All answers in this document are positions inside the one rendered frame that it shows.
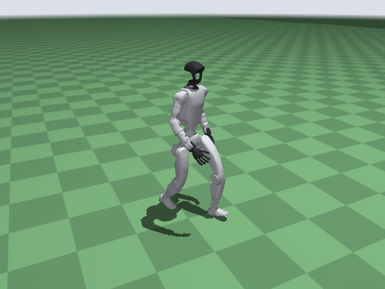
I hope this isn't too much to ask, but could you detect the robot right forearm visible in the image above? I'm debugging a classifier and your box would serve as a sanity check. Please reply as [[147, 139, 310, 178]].
[[170, 120, 193, 150]]

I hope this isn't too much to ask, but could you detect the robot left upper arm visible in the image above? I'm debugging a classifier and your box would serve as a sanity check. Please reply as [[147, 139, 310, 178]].
[[200, 85, 208, 111]]

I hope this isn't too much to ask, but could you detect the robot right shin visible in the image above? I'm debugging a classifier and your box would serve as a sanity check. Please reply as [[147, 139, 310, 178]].
[[162, 179, 182, 199]]

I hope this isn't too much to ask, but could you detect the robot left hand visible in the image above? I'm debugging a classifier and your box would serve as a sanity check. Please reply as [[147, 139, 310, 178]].
[[205, 127, 214, 143]]

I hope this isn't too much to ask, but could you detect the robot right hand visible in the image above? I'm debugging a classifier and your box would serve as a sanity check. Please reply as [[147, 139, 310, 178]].
[[189, 142, 210, 166]]

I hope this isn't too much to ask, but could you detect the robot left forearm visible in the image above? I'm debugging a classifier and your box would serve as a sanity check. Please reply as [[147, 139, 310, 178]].
[[200, 110, 211, 134]]

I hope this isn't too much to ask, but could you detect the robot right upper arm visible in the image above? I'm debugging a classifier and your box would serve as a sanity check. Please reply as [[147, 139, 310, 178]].
[[169, 91, 188, 126]]

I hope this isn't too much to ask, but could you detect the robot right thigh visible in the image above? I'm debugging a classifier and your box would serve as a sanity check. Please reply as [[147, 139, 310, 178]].
[[171, 142, 189, 190]]

